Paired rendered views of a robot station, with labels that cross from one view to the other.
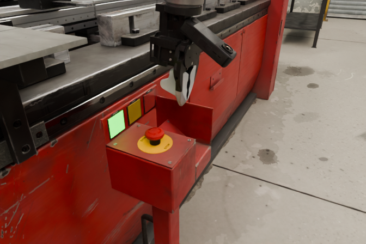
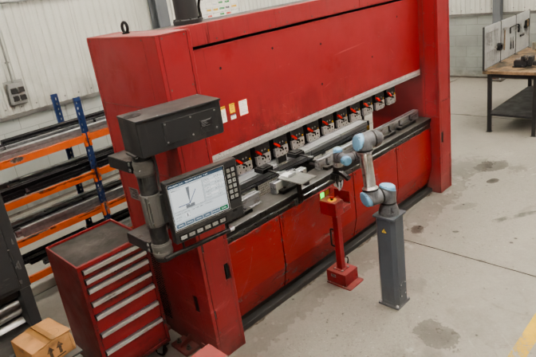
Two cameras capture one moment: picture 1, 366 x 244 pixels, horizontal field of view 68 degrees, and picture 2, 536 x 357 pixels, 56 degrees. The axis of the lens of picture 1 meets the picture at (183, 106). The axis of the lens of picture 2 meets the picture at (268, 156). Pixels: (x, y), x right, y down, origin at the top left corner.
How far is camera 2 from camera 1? 3.58 m
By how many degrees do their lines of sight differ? 19
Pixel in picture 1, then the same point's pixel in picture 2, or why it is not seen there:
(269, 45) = (435, 150)
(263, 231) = not seen: hidden behind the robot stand
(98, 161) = (316, 209)
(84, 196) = (311, 219)
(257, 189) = not seen: hidden behind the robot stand
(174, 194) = (336, 211)
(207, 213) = (368, 252)
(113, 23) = (320, 162)
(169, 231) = (337, 230)
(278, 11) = (437, 126)
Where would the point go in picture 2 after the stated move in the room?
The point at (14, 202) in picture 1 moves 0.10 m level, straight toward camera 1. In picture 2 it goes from (297, 213) to (303, 218)
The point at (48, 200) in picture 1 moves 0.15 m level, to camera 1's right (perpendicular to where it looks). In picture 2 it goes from (303, 216) to (321, 217)
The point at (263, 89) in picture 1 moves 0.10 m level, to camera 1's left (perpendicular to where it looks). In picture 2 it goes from (436, 184) to (427, 184)
